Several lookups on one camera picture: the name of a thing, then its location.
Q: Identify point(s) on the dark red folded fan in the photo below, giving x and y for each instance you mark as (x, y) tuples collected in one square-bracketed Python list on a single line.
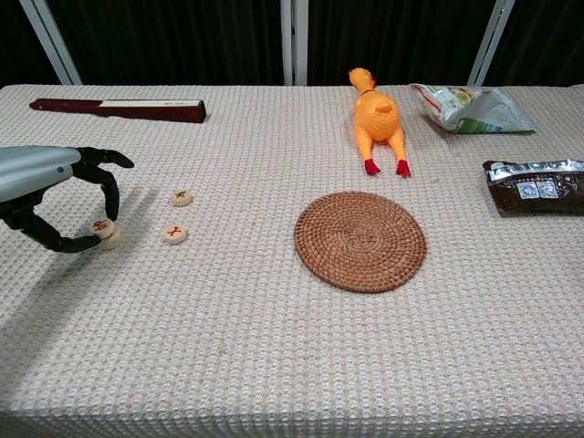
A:
[(123, 109)]

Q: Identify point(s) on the round woven rattan coaster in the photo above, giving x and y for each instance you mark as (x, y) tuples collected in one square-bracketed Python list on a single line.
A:
[(360, 242)]

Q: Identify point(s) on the green white snack bag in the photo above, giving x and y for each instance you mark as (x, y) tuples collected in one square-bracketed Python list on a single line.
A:
[(474, 111)]

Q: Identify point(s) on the wooden chess piece red cross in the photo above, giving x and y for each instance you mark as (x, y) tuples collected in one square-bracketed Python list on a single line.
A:
[(175, 234)]

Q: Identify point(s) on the yellow rubber chicken toy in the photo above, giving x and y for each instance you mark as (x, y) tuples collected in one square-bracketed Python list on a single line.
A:
[(376, 118)]

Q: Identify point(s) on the beige woven tablecloth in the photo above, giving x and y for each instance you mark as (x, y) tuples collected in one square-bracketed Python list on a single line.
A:
[(274, 328)]

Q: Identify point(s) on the wooden chess piece black character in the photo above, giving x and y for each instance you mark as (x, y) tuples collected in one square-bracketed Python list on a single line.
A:
[(116, 235), (111, 245), (182, 197)]

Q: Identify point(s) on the white metal frame post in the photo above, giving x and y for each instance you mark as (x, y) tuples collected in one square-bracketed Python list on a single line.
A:
[(490, 43), (294, 41), (50, 41)]

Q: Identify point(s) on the wooden chess piece red character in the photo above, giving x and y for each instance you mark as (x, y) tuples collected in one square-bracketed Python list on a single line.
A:
[(102, 226)]

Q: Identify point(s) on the black curtain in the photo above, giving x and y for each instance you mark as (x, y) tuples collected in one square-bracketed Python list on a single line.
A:
[(182, 41)]

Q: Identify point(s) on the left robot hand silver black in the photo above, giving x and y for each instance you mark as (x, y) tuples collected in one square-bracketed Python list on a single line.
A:
[(32, 171)]

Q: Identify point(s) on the dark brown snack packet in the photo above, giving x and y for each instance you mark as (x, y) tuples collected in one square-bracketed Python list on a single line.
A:
[(536, 187)]

